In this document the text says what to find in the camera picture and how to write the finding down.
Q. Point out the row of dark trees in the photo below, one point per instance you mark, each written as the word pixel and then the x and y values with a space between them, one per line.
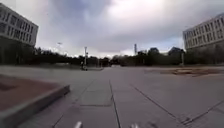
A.
pixel 126 60

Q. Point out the distant slim tower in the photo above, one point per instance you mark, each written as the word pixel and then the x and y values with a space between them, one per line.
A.
pixel 135 49

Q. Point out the pole with signs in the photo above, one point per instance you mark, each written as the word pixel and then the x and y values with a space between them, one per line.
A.
pixel 85 55

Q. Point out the grey paved plaza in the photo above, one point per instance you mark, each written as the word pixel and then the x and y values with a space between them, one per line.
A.
pixel 140 96

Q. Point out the street lamp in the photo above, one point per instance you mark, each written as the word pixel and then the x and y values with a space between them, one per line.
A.
pixel 59 43

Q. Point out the robot's own part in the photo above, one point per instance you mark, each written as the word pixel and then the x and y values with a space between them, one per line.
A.
pixel 135 126
pixel 77 124

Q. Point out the thin pole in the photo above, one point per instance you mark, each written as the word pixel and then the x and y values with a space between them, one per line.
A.
pixel 182 57

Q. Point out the brown earth bed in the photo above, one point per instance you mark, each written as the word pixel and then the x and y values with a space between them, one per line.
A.
pixel 196 71

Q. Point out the grey stone kerb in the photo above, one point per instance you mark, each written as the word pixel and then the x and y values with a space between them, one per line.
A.
pixel 33 103

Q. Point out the reddish-brown ground bed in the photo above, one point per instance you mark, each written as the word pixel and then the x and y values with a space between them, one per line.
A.
pixel 23 92

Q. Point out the pale multi-storey building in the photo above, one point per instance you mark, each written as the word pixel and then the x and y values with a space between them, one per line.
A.
pixel 203 35

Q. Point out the large pale grid-window building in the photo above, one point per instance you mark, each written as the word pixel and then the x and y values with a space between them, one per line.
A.
pixel 15 26

